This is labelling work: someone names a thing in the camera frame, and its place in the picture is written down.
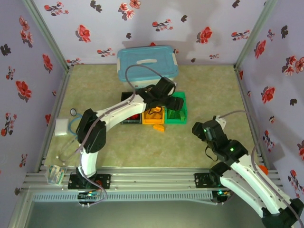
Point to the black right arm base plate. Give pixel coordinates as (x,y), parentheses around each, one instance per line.
(202,180)

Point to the yellow arch lego brick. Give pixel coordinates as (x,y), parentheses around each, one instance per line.
(158,127)

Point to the clear plastic piece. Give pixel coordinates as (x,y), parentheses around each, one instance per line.
(64,154)

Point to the aluminium base beam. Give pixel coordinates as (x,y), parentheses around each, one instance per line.
(154,178)

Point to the orange plastic cup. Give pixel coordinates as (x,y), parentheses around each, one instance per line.
(263,169)

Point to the black plastic bin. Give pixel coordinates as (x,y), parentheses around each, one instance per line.
(126,97)

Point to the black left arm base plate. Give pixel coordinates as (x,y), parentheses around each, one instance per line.
(104,180)

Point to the red long lego brick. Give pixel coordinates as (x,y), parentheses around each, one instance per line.
(134,116)

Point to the yellow long lego brick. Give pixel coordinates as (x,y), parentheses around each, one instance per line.
(153,116)

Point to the green long lego brick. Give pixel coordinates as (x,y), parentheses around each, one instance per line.
(183,115)
(174,115)

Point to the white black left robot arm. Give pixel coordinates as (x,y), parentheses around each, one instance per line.
(118,111)

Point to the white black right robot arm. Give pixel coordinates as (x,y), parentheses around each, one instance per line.
(249,187)

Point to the blue lidded storage box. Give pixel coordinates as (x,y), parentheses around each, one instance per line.
(152,53)

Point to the clear plastic packet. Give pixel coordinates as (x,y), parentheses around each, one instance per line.
(55,174)

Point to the white foam block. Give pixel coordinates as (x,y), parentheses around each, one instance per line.
(61,127)

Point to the yellow curved lego brick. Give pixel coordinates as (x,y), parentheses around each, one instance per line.
(155,109)

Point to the grey aluminium frame post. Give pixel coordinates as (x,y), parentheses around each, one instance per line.
(254,35)
(49,35)

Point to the yellow plastic bin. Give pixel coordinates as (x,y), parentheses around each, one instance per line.
(147,121)

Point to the grey aluminium side rail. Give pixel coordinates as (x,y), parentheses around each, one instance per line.
(57,107)
(244,95)

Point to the green plastic bin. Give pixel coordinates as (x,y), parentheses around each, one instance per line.
(175,121)

